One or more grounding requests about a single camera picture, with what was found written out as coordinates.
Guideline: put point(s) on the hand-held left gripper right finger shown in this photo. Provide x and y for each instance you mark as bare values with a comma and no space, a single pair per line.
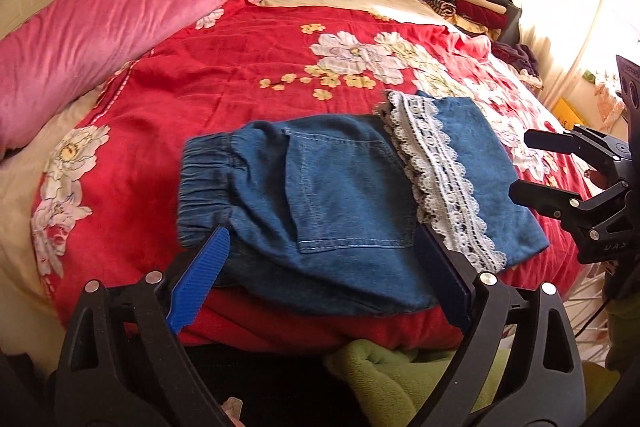
442,274

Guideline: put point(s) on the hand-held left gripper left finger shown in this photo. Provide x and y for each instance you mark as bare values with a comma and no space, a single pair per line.
197,279

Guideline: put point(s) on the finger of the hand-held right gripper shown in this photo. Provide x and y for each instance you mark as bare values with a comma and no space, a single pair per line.
540,197
550,141

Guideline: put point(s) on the blue denim pants lace trim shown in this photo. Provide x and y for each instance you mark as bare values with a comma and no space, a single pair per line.
340,202

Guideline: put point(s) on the yellow box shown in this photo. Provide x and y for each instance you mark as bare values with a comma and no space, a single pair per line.
570,113

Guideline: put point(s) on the purple cloth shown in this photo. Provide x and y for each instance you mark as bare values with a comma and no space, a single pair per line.
520,57

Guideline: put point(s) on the person's green fleece garment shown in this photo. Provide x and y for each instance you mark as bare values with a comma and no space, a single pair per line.
395,382

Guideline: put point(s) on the cream bed sheet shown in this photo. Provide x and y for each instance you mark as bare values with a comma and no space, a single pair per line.
20,217

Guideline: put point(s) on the red floral blanket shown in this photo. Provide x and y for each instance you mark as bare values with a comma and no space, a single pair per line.
210,77

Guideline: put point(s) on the pink quilt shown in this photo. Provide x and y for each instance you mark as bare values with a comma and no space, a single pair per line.
90,42

